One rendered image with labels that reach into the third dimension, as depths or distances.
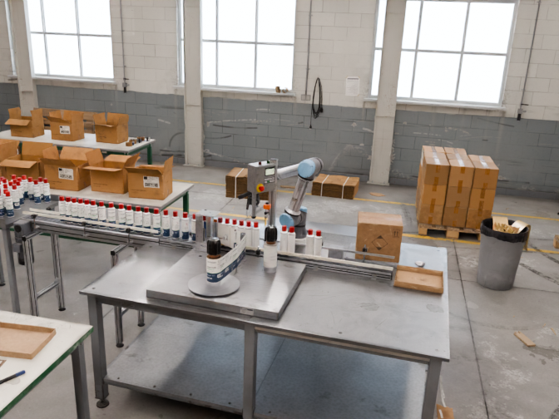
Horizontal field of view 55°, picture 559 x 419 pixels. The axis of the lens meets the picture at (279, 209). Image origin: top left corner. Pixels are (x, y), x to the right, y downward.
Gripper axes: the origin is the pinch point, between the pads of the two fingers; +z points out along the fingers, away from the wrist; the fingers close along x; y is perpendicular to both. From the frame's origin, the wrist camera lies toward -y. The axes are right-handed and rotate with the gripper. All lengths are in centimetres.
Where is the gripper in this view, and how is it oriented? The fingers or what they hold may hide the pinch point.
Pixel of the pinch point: (249, 214)
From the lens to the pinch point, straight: 409.8
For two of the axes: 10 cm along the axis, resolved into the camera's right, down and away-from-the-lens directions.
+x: 2.2, -3.0, 9.3
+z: -0.4, 9.5, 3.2
